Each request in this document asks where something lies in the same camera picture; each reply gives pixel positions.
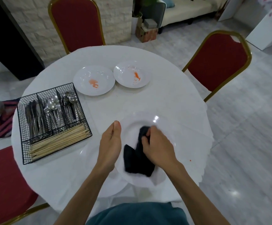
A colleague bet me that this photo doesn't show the person's left hand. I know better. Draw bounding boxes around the person's left hand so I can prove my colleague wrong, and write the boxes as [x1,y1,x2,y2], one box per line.
[96,120,122,173]

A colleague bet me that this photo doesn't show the person's right hand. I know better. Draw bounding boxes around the person's right hand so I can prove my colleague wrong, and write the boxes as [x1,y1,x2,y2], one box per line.
[141,125,181,176]

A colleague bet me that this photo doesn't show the black cleaning cloth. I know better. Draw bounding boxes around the black cleaning cloth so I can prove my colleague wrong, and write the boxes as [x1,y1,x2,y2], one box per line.
[123,126,156,178]

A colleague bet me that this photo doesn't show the white plate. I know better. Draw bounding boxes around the white plate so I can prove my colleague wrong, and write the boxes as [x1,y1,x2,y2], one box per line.
[73,65,116,96]
[113,60,152,88]
[83,147,133,198]
[112,111,176,188]

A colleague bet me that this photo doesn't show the bundle of wooden chopsticks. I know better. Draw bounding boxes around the bundle of wooden chopsticks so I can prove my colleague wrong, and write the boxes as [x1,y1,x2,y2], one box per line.
[28,124,91,161]

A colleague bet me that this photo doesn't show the person's left forearm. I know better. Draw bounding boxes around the person's left forearm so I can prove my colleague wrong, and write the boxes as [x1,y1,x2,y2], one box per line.
[54,166,114,225]

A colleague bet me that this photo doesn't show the person's blue trousers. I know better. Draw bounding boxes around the person's blue trousers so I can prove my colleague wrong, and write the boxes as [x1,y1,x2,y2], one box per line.
[85,202,190,225]

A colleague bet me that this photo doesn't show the white round tablecloth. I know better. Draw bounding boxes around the white round tablecloth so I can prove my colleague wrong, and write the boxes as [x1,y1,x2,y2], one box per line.
[10,45,214,218]

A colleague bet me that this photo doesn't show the red gold banquet chair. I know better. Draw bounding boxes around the red gold banquet chair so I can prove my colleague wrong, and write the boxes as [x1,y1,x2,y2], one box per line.
[0,145,50,225]
[182,30,253,103]
[48,0,106,55]

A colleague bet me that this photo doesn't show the pink striped rug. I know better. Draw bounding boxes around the pink striped rug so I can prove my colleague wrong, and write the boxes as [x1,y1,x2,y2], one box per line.
[0,98,20,141]

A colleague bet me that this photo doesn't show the orange brown crate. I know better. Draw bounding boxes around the orange brown crate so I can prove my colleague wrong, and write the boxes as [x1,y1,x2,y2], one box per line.
[139,28,159,43]

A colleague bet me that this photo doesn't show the potted palm in white pot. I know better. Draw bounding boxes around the potted palm in white pot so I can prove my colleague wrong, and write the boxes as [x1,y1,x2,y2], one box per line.
[131,0,160,34]

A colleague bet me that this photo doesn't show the small grey box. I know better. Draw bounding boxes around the small grey box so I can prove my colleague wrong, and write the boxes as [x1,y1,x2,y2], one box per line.
[143,18,158,29]

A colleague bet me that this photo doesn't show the cream sofa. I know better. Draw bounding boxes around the cream sofa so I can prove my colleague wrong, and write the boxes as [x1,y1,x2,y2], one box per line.
[160,0,230,27]

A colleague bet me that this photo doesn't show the white side table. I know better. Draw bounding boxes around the white side table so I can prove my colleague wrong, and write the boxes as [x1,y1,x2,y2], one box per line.
[218,0,272,51]

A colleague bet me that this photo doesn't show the black wire cutlery basket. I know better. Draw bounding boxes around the black wire cutlery basket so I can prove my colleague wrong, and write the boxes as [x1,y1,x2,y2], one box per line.
[17,82,93,165]

